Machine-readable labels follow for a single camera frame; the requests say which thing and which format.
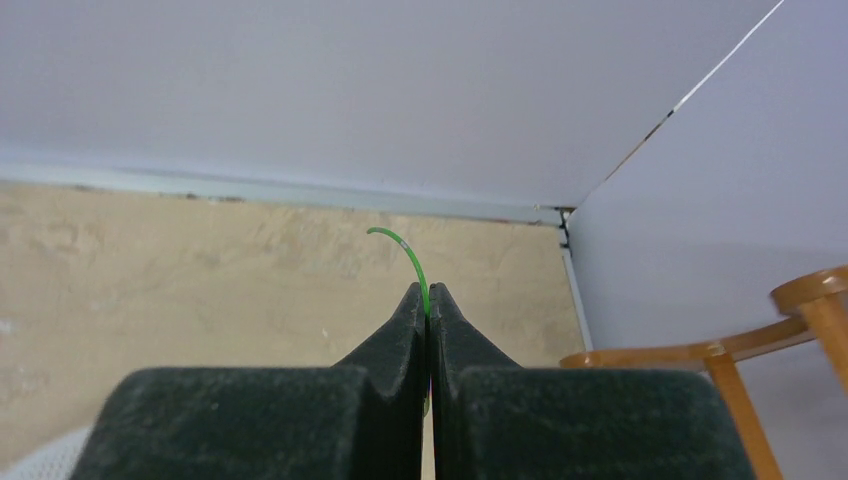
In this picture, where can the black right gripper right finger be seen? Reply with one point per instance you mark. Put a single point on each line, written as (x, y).
(494, 419)

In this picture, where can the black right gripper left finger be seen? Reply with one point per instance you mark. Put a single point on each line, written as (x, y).
(361, 418)

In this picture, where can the white perforated spool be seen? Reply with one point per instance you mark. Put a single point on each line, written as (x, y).
(53, 461)

